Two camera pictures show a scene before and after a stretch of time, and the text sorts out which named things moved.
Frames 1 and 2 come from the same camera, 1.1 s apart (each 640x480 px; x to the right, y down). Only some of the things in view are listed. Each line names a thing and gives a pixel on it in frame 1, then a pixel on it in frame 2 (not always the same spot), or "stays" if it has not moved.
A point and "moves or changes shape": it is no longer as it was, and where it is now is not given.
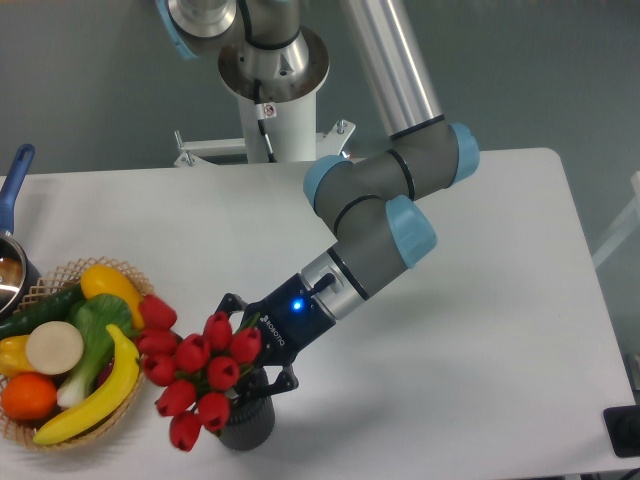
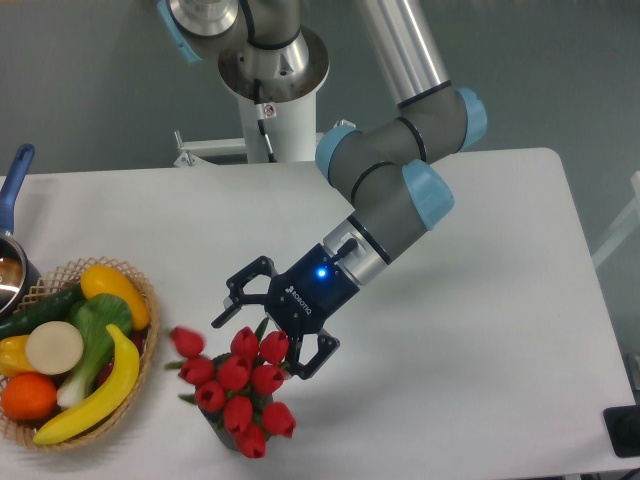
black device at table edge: (623, 429) stays
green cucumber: (53, 307) stays
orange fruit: (29, 396) stays
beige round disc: (54, 348) stays
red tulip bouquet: (197, 371) moves or changes shape
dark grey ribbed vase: (251, 423) → (228, 437)
